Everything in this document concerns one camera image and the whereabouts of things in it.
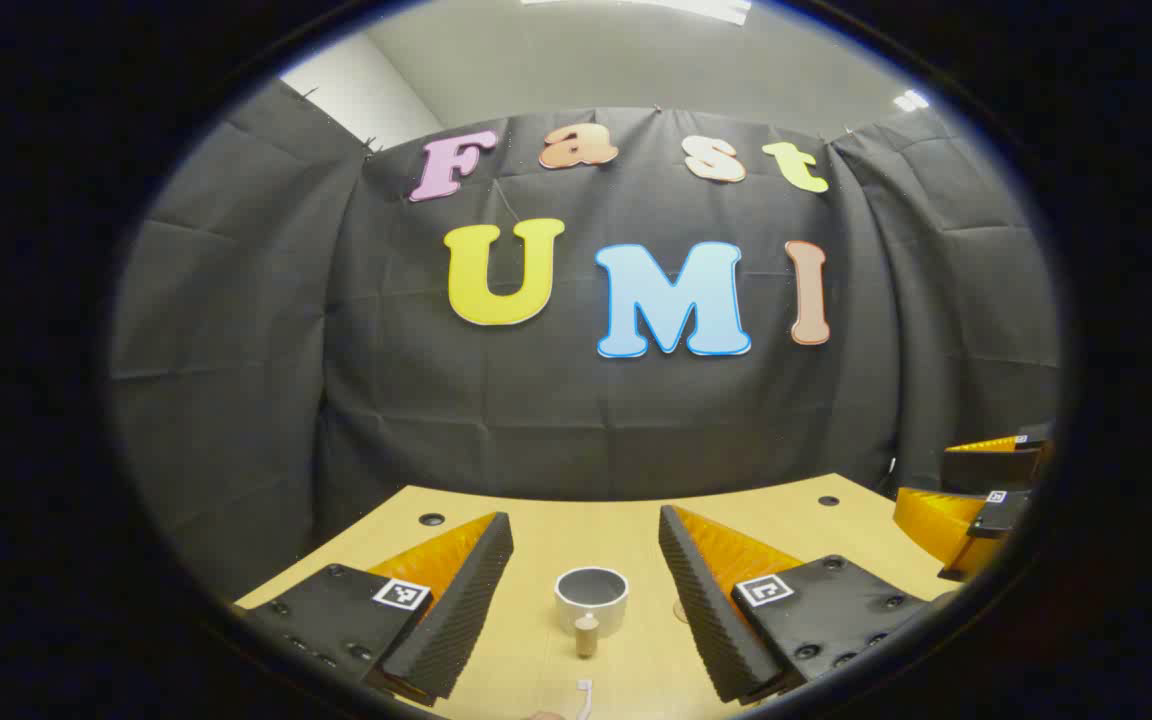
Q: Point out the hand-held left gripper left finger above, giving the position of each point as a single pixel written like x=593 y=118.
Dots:
x=466 y=600

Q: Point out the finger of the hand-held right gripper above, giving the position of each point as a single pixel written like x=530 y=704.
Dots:
x=936 y=520
x=986 y=468

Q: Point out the wooden desktop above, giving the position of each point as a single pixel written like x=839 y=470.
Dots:
x=556 y=530

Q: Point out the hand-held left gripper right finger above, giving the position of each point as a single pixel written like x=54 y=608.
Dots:
x=701 y=600

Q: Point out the ceiling light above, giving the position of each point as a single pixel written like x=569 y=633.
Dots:
x=911 y=100
x=656 y=6

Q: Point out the black backdrop cloth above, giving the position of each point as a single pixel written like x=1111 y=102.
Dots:
x=236 y=350

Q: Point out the pink toothbrush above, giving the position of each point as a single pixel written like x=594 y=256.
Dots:
x=584 y=692

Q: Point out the round wooden coaster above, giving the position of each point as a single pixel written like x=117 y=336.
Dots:
x=679 y=611

